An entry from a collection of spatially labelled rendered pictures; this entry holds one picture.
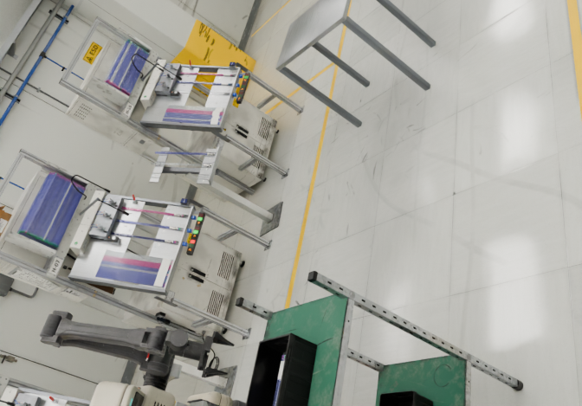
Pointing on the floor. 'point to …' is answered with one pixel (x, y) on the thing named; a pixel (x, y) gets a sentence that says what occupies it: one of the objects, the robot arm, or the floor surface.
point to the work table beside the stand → (307, 36)
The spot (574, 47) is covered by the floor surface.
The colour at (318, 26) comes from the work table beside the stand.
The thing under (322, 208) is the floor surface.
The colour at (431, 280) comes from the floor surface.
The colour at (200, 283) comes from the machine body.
